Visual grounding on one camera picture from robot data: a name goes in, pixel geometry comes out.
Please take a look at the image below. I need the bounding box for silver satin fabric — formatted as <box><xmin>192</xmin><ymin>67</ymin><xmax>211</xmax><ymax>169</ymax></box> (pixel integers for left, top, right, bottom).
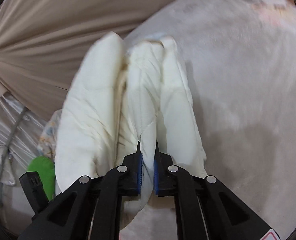
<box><xmin>0</xmin><ymin>95</ymin><xmax>46</xmax><ymax>235</ymax></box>

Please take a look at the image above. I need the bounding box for green cloth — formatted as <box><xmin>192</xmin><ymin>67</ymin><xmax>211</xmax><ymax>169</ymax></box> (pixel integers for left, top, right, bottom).
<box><xmin>27</xmin><ymin>156</ymin><xmax>55</xmax><ymax>200</ymax></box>

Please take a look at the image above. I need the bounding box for beige curtain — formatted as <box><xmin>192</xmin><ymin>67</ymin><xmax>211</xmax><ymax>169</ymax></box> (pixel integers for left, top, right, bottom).
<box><xmin>0</xmin><ymin>0</ymin><xmax>174</xmax><ymax>119</ymax></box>

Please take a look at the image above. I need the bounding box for floral patterned cloth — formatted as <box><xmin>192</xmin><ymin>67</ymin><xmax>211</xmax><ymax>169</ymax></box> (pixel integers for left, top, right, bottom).
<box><xmin>37</xmin><ymin>109</ymin><xmax>62</xmax><ymax>161</ymax></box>

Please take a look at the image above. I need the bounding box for cream quilted jacket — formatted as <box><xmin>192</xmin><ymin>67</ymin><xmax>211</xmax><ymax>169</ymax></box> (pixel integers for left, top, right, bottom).
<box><xmin>55</xmin><ymin>33</ymin><xmax>207</xmax><ymax>228</ymax></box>

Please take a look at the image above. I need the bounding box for floral white blanket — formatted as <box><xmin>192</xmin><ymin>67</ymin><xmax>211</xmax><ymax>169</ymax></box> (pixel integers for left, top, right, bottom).
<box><xmin>125</xmin><ymin>0</ymin><xmax>296</xmax><ymax>239</ymax></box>

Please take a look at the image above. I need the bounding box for grey cable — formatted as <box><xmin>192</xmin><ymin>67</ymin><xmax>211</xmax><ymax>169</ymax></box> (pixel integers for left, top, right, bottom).
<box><xmin>0</xmin><ymin>106</ymin><xmax>29</xmax><ymax>205</ymax></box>

